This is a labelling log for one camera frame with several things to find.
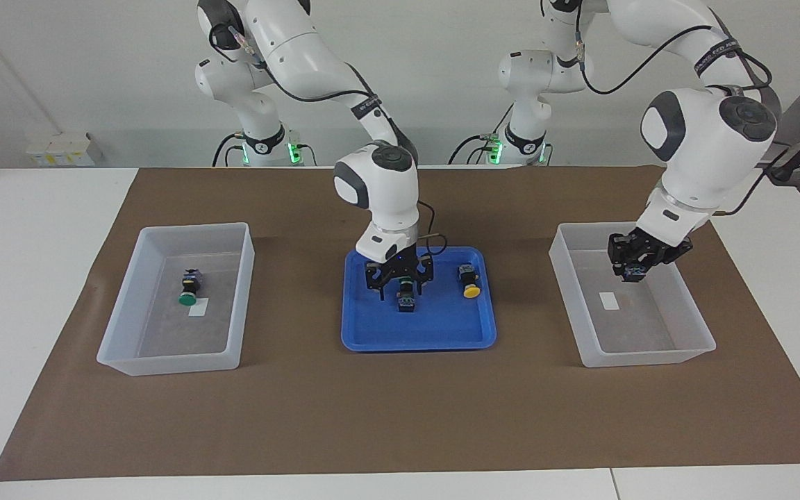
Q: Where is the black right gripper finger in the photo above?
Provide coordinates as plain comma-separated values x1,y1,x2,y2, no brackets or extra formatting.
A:
417,254,436,297
365,261,388,301

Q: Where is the green mushroom push button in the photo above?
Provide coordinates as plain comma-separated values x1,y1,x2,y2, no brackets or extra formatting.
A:
396,278,420,313
178,267,205,307

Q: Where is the blue plastic tray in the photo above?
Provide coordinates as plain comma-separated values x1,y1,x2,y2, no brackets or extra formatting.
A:
341,246,498,353

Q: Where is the translucent white plastic box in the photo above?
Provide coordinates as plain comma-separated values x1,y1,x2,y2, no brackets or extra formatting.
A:
97,222,256,377
549,222,717,369

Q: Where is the brown paper table mat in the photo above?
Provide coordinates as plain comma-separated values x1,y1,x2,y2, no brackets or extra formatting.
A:
0,165,800,482

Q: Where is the white small box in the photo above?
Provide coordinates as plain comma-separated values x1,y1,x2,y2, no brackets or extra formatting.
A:
48,132,104,166

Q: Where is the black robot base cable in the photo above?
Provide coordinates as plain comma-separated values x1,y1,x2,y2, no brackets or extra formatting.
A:
212,133,244,167
447,104,515,166

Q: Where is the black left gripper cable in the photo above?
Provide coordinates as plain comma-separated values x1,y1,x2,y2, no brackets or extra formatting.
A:
577,24,790,216

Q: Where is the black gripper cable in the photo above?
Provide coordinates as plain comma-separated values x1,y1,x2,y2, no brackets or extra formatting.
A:
577,24,790,216
209,21,449,272

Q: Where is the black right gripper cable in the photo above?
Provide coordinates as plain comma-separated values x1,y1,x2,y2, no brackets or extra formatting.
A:
209,21,449,272

